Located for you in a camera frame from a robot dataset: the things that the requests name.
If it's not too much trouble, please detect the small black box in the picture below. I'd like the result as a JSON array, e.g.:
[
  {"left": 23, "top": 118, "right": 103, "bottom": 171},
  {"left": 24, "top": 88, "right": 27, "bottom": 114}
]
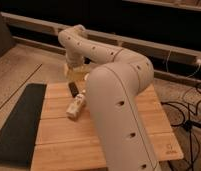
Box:
[{"left": 68, "top": 82, "right": 79, "bottom": 97}]

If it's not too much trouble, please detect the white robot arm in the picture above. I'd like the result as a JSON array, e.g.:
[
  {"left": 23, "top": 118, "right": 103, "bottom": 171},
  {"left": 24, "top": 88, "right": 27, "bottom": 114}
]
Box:
[{"left": 58, "top": 25, "right": 162, "bottom": 171}]

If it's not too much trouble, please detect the black cable on floor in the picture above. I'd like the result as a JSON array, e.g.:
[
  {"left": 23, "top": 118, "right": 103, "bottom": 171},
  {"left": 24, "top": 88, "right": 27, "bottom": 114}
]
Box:
[{"left": 160, "top": 81, "right": 201, "bottom": 171}]

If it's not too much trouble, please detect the white plastic bottle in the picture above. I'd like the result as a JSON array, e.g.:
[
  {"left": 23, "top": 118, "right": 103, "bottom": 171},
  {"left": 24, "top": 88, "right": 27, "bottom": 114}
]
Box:
[{"left": 66, "top": 93, "right": 86, "bottom": 119}]

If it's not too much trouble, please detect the white shelf rail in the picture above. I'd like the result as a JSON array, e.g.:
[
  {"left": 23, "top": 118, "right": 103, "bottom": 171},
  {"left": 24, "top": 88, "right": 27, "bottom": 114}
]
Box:
[{"left": 2, "top": 12, "right": 201, "bottom": 64}]

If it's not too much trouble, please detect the wooden cutting board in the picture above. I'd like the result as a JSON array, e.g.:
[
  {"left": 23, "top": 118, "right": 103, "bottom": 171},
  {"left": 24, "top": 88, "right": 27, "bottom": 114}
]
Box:
[{"left": 30, "top": 83, "right": 184, "bottom": 171}]

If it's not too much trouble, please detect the white power plug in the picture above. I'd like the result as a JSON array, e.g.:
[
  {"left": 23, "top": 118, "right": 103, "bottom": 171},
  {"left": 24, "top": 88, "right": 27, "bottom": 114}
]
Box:
[{"left": 194, "top": 58, "right": 201, "bottom": 66}]

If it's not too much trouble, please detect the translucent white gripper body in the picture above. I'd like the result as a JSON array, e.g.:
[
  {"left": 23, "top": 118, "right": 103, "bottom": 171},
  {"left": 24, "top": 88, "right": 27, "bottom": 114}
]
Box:
[{"left": 64, "top": 64, "right": 91, "bottom": 82}]

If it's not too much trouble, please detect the dark grey floor mat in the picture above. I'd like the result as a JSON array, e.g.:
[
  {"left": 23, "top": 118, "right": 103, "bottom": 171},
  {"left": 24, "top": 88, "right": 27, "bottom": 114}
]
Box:
[{"left": 0, "top": 83, "right": 47, "bottom": 167}]

